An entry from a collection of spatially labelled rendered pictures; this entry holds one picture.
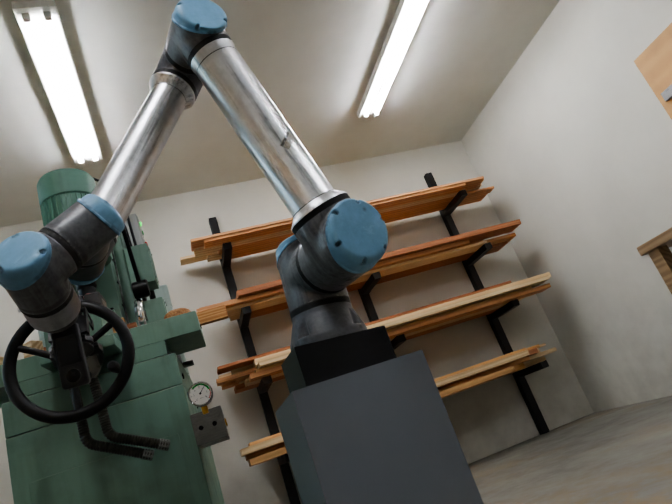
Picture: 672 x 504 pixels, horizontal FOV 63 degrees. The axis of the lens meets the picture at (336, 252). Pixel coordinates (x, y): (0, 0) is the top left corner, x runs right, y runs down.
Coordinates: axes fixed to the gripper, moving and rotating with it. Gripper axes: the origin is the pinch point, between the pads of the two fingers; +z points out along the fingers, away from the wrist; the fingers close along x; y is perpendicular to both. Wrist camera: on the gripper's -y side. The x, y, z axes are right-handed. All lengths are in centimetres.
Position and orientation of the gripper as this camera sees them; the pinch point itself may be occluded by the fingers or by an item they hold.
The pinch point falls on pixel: (91, 377)
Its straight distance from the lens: 126.0
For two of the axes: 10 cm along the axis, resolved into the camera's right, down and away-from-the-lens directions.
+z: -0.2, 6.7, 7.5
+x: -9.3, 2.5, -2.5
